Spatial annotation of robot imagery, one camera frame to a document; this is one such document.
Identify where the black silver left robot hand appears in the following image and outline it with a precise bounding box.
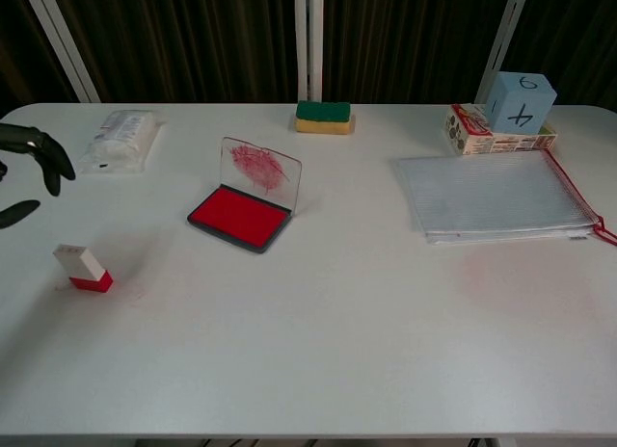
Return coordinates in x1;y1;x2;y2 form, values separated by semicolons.
0;123;77;231

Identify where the white red rubber stamp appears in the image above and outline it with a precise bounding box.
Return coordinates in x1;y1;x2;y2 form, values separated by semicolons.
52;244;115;294

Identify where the white wet wipes pack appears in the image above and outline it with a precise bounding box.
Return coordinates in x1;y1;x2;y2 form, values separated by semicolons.
78;109;168;175

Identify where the red ink pad clear lid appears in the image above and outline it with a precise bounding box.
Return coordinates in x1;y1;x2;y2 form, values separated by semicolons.
186;136;305;255

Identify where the green yellow sponge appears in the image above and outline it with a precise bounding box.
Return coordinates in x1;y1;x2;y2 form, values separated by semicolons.
294;99;352;137

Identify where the red white snack box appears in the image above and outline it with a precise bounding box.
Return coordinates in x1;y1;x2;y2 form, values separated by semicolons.
443;102;560;157

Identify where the clear mesh zipper pouch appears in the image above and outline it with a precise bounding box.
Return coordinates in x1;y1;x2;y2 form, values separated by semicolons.
394;148;617;249

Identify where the blue foam number cube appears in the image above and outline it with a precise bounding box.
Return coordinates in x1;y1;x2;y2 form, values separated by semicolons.
483;70;559;136

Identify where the white frame post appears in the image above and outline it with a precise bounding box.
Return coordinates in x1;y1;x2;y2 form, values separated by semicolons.
473;0;532;104
292;0;325;104
20;0;103;104

